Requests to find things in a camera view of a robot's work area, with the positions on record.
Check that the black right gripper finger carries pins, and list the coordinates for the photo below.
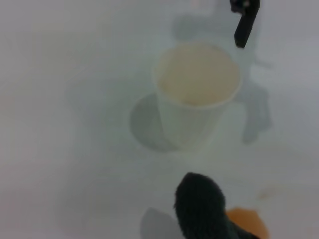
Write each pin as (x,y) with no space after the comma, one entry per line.
(245,27)

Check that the dark rag with loop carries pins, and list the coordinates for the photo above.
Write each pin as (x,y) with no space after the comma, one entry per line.
(202,206)

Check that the orange liquid stain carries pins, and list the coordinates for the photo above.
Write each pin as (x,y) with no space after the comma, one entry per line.
(249,221)

